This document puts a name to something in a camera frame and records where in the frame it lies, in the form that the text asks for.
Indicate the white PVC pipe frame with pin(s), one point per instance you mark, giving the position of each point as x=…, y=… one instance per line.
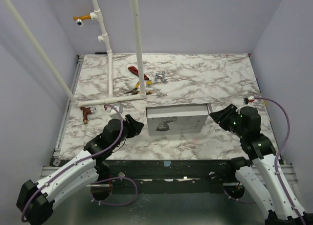
x=98, y=16

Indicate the yellow handled pliers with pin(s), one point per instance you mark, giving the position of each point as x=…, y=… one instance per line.
x=135, y=90

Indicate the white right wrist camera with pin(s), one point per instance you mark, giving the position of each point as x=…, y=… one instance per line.
x=249, y=100

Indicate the yellow wire brush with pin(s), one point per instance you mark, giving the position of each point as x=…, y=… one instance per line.
x=148, y=83

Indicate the orange faucet on pipe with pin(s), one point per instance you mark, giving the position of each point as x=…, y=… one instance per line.
x=80, y=19

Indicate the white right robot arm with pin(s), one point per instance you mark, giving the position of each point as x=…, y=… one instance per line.
x=261, y=174

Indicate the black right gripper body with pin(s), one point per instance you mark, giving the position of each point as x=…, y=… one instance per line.
x=225, y=116

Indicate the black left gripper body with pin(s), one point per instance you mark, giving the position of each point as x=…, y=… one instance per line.
x=129, y=130

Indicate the white hair clipper kit box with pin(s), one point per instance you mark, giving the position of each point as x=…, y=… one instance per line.
x=177, y=119

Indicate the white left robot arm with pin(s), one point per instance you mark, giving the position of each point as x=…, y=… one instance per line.
x=37, y=200

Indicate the chrome faucet fitting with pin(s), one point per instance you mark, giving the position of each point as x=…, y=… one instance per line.
x=161, y=77

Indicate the red black utility knife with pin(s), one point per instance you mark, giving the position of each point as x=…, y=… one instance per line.
x=134, y=71

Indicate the brown garden faucet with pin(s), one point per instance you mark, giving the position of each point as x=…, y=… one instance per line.
x=87, y=111

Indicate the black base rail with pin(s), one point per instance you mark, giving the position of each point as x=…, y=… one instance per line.
x=167, y=177

